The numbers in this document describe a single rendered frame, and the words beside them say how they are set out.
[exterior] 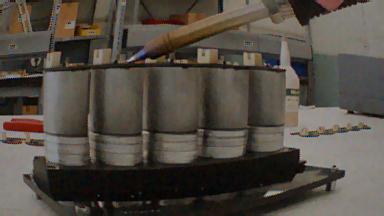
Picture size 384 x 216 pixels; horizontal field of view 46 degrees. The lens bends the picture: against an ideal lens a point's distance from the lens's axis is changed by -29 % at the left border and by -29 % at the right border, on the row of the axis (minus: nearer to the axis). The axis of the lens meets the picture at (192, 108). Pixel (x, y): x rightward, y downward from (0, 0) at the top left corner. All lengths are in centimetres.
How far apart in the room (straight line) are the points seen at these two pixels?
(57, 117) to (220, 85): 8
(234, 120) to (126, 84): 6
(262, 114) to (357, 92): 52
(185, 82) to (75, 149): 6
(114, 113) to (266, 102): 8
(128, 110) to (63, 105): 3
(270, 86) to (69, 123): 11
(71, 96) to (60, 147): 2
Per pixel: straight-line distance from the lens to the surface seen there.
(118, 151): 24
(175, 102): 25
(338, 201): 26
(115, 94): 24
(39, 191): 22
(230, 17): 23
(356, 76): 80
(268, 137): 29
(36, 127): 49
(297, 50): 344
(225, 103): 27
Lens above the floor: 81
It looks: 5 degrees down
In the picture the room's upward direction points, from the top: 2 degrees clockwise
